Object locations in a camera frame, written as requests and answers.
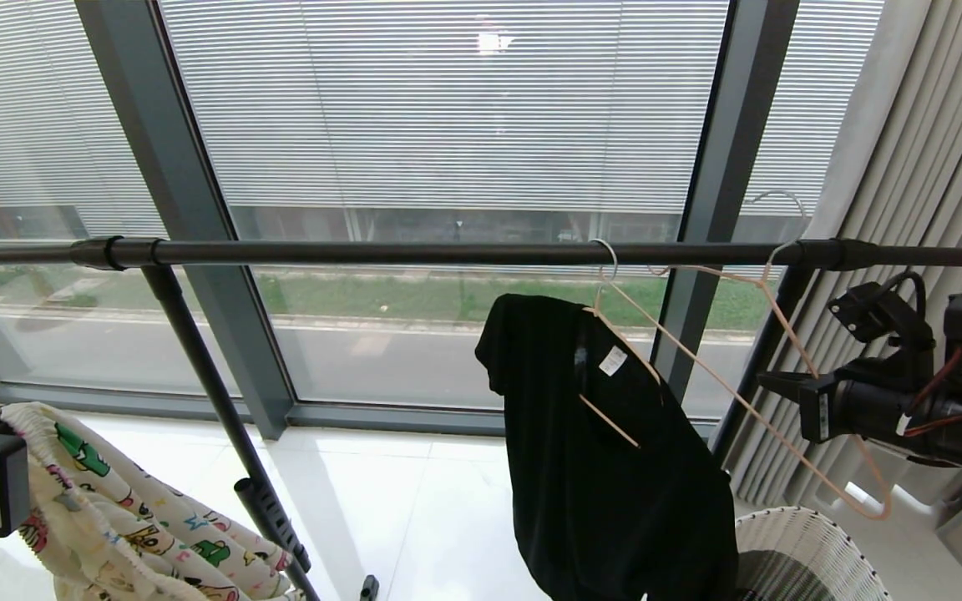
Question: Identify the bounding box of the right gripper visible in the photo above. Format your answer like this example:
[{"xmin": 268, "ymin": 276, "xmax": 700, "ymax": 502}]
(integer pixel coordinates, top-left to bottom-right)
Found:
[{"xmin": 798, "ymin": 371, "xmax": 916, "ymax": 447}]

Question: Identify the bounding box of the cream printed garment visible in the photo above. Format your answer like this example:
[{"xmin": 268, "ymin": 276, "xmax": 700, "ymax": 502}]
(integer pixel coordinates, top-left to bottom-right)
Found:
[{"xmin": 0, "ymin": 402, "xmax": 308, "ymax": 601}]

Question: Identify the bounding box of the pink clothes hanger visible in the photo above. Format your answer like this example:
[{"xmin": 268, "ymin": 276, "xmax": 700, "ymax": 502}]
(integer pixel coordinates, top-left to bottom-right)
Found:
[
  {"xmin": 602, "ymin": 190, "xmax": 894, "ymax": 521},
  {"xmin": 577, "ymin": 240, "xmax": 666, "ymax": 450}
]

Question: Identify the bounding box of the black garment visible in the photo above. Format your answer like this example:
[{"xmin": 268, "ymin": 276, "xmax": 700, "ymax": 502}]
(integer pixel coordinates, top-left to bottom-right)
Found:
[{"xmin": 475, "ymin": 292, "xmax": 739, "ymax": 601}]

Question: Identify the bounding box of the white laundry basket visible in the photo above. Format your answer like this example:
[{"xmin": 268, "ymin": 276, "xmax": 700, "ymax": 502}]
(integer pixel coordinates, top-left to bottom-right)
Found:
[{"xmin": 732, "ymin": 506, "xmax": 893, "ymax": 601}]

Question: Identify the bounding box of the black clothes rack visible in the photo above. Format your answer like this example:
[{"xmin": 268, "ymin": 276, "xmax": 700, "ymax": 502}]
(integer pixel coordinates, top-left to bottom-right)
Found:
[{"xmin": 0, "ymin": 236, "xmax": 962, "ymax": 601}]

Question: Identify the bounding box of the beige curtain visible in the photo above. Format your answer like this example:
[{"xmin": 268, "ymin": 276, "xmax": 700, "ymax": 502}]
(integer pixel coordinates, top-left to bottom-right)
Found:
[{"xmin": 723, "ymin": 0, "xmax": 962, "ymax": 535}]

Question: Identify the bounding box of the window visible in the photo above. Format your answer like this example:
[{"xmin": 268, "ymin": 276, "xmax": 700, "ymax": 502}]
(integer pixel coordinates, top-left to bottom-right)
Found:
[{"xmin": 0, "ymin": 0, "xmax": 887, "ymax": 439}]

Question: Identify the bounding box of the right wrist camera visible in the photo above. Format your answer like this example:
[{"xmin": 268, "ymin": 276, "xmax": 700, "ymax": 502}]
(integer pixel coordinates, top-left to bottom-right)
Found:
[{"xmin": 826, "ymin": 271, "xmax": 939, "ymax": 386}]

